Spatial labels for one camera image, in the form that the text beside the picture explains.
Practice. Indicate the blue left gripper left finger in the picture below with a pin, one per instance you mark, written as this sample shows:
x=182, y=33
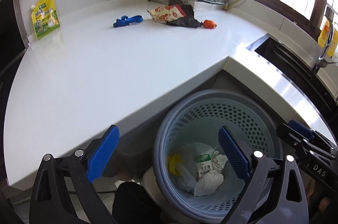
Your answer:
x=103, y=152

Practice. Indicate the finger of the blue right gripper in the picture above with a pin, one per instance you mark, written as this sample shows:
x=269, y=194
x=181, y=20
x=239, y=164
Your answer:
x=301, y=129

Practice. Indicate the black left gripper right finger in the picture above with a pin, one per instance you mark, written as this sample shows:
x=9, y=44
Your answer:
x=236, y=156

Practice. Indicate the printed white paper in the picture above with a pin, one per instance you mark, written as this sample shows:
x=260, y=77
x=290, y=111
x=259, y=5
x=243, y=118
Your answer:
x=218, y=161

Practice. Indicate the green white carton box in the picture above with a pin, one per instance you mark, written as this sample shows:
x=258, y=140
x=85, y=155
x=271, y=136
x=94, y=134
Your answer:
x=203, y=164

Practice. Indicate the white tissue paper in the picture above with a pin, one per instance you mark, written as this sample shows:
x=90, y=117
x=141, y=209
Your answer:
x=208, y=184

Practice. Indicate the clear plastic bag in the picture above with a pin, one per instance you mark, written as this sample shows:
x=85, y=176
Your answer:
x=186, y=160

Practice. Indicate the orange red plastic piece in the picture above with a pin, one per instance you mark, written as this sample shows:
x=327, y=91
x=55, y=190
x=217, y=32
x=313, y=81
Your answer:
x=208, y=24

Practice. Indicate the blue plastic clip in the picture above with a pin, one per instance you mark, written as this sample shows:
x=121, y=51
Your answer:
x=126, y=21

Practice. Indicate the dark grey cloth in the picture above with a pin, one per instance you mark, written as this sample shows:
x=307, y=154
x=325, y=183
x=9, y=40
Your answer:
x=188, y=19

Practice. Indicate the red white snack wrapper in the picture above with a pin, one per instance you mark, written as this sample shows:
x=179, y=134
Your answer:
x=166, y=14

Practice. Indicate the black kitchen sink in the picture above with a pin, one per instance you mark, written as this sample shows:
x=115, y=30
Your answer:
x=299, y=73

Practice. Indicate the grey perforated trash basket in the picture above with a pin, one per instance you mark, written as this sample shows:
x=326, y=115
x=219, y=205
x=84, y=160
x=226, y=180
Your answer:
x=197, y=119

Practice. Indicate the chrome sink faucet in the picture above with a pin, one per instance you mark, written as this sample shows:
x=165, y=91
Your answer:
x=327, y=38

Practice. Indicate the yellow green refill pouch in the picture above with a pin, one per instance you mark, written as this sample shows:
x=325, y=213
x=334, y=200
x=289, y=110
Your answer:
x=44, y=18

